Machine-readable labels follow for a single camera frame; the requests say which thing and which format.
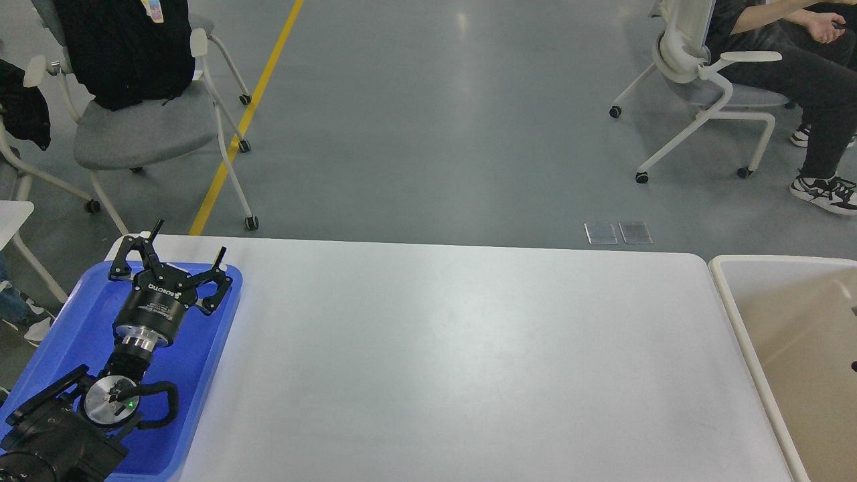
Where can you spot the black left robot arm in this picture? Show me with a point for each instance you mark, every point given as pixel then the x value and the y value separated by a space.
pixel 117 390

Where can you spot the right floor socket plate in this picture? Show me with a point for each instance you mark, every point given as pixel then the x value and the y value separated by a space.
pixel 635 233

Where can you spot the blue plastic tray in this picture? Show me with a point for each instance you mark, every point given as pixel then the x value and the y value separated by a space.
pixel 83 334

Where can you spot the grey chair with white frame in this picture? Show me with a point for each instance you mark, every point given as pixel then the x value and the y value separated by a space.
pixel 136 136

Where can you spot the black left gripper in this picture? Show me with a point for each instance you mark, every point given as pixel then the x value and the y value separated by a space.
pixel 155 302

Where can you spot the beige plastic bin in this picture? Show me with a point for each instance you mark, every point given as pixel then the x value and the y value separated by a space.
pixel 794 318

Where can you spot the black jacket on chair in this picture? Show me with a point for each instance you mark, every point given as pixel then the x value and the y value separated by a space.
pixel 122 56

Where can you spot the seated person in black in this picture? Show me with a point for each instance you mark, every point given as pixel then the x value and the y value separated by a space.
pixel 815 48

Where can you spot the black garment at left edge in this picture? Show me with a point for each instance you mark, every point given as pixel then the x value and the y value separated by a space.
pixel 25 112

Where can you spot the white sneaker at left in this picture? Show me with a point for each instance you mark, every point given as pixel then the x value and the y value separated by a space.
pixel 23 314

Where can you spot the white office chair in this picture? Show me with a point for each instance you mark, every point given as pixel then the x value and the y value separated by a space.
pixel 679 54

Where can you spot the floor socket plate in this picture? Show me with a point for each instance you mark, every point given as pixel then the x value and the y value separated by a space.
pixel 601 233
pixel 635 233

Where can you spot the left floor socket plate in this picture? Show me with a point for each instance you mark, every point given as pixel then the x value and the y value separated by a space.
pixel 601 233

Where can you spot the white side table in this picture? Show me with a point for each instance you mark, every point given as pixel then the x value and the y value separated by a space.
pixel 13 216

